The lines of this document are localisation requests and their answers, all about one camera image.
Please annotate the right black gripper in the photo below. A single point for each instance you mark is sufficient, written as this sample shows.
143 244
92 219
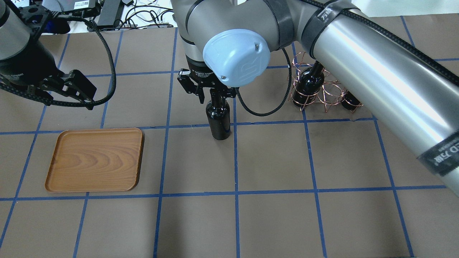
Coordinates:
197 72

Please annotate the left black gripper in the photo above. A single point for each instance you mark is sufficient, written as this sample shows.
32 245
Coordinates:
25 68

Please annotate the dark wine bottle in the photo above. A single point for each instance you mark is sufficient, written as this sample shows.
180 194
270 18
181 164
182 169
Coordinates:
218 112
350 102
309 84

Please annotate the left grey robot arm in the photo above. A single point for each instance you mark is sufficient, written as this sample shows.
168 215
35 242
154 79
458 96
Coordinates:
29 70

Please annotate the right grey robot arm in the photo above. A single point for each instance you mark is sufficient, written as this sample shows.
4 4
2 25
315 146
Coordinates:
412 94

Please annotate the wooden tray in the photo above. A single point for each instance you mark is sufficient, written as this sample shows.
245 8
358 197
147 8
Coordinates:
96 160

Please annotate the copper wire bottle basket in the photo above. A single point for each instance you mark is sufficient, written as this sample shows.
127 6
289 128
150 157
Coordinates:
330 93

